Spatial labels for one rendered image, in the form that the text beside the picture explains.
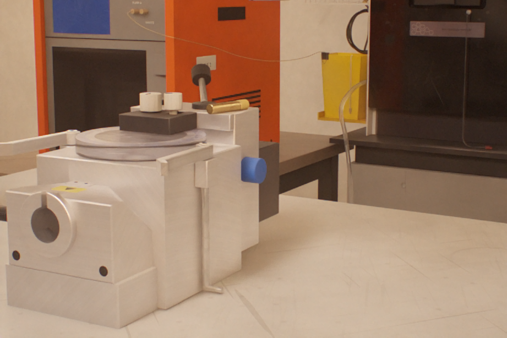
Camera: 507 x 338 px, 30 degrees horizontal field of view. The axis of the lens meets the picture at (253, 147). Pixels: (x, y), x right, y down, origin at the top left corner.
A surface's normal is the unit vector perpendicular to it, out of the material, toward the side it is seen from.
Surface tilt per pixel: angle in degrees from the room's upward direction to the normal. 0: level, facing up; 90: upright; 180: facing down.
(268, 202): 90
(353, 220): 0
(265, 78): 90
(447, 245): 0
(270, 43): 90
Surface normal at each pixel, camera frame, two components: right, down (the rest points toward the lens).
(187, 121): 0.88, 0.08
